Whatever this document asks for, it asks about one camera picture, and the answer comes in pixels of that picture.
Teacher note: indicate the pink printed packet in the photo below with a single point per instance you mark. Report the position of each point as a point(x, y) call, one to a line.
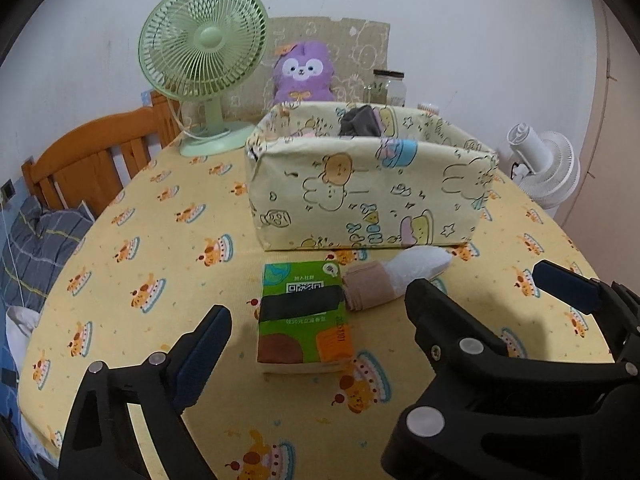
point(307, 133)

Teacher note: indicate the white cloth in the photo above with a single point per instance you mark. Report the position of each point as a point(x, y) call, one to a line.
point(20, 322)

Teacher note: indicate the printed fabric storage box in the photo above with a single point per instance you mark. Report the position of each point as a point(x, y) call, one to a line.
point(360, 200)

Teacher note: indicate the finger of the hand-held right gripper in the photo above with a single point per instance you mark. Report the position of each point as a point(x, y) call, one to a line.
point(565, 285)

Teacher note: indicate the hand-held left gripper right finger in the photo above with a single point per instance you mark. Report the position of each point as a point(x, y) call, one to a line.
point(430, 310)

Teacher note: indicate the cotton swab container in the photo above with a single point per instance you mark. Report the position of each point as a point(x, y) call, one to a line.
point(429, 107)

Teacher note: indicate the grey plaid pillow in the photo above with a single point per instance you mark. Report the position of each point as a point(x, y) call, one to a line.
point(40, 245)

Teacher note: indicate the glass jar with lid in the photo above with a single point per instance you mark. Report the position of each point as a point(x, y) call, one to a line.
point(390, 90)

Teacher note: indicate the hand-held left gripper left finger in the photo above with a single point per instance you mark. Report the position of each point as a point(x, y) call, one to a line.
point(200, 355)

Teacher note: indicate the dark brown cloth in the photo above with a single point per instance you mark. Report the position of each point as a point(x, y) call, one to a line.
point(362, 122)

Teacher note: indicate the white standing fan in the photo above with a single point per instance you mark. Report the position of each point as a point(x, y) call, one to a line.
point(555, 170)

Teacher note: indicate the beige door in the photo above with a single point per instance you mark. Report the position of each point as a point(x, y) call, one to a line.
point(615, 135)

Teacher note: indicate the blue bedsheet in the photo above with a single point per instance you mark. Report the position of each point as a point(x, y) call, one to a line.
point(7, 400)

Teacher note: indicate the white sock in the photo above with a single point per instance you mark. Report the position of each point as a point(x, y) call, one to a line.
point(420, 265)

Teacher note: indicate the printed cardboard sheet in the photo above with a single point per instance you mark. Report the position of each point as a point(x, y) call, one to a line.
point(360, 45)

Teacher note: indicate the beige sock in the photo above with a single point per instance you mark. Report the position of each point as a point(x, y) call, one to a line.
point(367, 287)

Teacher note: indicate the purple plush toy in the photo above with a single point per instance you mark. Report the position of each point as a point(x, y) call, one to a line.
point(305, 67)

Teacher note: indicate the green desk fan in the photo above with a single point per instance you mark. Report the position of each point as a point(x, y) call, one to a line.
point(210, 40)

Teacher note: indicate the green tissue packet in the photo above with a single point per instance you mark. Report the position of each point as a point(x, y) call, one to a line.
point(300, 325)

